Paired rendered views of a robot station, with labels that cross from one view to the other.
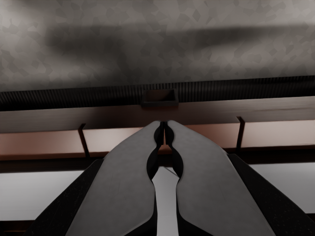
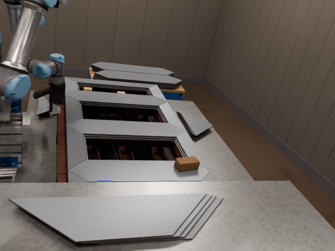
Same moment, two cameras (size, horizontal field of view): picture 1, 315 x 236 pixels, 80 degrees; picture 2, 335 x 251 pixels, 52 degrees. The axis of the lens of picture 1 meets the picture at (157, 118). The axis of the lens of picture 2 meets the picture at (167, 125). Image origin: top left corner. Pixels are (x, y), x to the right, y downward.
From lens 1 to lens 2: 2.02 m
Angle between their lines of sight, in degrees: 60
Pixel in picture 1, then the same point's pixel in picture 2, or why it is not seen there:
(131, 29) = (40, 152)
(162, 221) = (83, 126)
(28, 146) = (62, 141)
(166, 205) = (78, 125)
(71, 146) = (62, 136)
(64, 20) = (36, 162)
